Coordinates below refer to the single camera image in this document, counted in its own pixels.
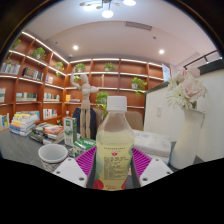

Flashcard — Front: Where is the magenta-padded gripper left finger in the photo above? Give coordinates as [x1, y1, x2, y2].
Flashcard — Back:
[52, 145, 98, 189]

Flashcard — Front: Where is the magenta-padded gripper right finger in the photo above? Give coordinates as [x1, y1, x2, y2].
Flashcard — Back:
[130, 146, 174, 189]

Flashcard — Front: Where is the yellow drink bottle white cap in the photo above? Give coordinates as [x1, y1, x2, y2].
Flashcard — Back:
[95, 95, 136, 192]

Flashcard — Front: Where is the white patterned mug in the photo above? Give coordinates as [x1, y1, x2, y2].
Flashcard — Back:
[37, 143, 69, 173]

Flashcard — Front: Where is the white blue tissue pack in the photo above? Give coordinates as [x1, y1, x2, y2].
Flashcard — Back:
[132, 129, 172, 158]

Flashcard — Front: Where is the flat green white box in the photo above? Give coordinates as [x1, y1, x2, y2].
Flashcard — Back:
[72, 137, 98, 158]

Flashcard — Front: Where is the tall green white carton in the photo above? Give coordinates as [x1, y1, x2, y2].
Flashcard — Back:
[63, 116, 78, 148]

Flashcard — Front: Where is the pile of magazines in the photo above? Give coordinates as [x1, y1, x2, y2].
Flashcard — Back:
[29, 122, 65, 145]

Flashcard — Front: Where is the dark blue chair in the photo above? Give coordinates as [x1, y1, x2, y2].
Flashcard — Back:
[71, 107, 98, 140]

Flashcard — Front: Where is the brown chair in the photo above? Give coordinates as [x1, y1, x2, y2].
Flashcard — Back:
[93, 107, 144, 132]

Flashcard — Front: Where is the stack of colourful books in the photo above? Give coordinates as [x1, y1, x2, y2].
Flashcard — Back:
[9, 112, 40, 138]

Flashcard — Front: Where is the wooden artist mannequin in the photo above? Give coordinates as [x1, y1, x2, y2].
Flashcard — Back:
[69, 72, 100, 139]

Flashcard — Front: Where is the pink white flower bouquet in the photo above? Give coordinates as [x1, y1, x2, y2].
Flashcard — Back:
[165, 68, 208, 111]

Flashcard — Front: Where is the wooden shelf unit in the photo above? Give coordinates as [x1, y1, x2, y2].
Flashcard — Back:
[0, 30, 165, 133]

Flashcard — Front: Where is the black railing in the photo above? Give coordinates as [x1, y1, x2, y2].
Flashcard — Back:
[182, 49, 219, 70]

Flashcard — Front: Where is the ceiling air vent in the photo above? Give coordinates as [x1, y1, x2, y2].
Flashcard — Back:
[125, 20, 153, 32]

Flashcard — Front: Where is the ceiling lamp with round lights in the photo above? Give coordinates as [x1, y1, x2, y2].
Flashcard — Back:
[78, 0, 138, 19]

